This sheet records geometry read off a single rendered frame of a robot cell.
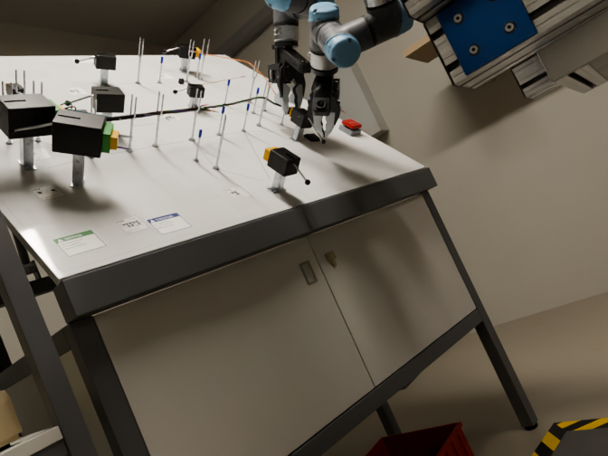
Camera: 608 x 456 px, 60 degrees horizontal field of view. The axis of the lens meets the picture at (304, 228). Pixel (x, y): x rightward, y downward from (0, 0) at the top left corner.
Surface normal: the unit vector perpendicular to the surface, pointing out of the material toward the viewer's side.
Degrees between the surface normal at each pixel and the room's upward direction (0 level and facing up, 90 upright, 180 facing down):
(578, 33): 90
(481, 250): 90
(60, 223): 53
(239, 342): 90
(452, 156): 90
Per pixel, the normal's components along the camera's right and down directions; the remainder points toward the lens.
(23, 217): 0.25, -0.83
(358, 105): -0.55, 0.17
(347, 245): 0.62, -0.35
